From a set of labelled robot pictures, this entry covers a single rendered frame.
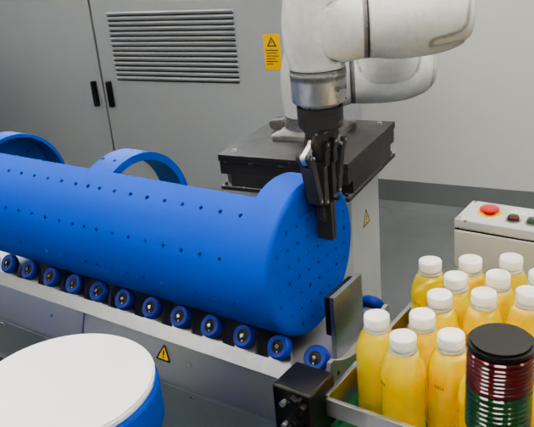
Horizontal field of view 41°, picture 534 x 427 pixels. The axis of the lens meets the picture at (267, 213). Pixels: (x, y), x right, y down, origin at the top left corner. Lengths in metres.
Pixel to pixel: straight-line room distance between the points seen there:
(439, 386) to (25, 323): 1.00
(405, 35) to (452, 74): 2.97
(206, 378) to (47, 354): 0.32
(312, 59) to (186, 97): 2.15
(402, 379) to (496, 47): 3.07
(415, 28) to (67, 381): 0.73
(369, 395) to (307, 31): 0.56
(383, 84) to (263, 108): 1.26
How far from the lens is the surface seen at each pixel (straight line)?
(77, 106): 3.64
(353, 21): 1.10
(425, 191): 4.29
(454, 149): 4.17
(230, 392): 1.35
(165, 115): 3.32
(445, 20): 1.11
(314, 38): 1.10
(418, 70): 1.86
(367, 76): 1.84
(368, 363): 1.12
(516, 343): 0.72
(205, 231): 1.22
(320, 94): 1.12
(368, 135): 1.91
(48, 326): 1.68
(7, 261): 1.75
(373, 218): 2.05
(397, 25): 1.10
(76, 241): 1.45
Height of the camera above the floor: 1.65
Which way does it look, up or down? 22 degrees down
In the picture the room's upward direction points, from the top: 5 degrees counter-clockwise
